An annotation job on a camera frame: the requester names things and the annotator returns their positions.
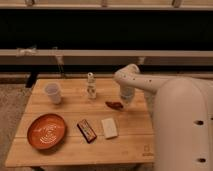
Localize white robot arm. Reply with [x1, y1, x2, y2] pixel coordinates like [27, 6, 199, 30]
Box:
[114, 64, 213, 171]

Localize dark chocolate bar box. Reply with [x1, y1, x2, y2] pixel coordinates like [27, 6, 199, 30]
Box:
[77, 119, 97, 143]

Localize small white bottle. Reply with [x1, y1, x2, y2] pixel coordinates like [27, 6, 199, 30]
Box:
[87, 72, 96, 99]

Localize white rectangular block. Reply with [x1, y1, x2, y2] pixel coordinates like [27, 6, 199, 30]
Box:
[101, 118, 118, 139]

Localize white metal rail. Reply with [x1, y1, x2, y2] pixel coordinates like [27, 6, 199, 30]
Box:
[0, 49, 213, 66]

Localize translucent plastic cup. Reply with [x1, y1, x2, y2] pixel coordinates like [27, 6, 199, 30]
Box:
[44, 83, 62, 104]

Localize orange ceramic plate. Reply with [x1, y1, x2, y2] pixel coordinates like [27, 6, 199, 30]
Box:
[27, 114, 66, 150]

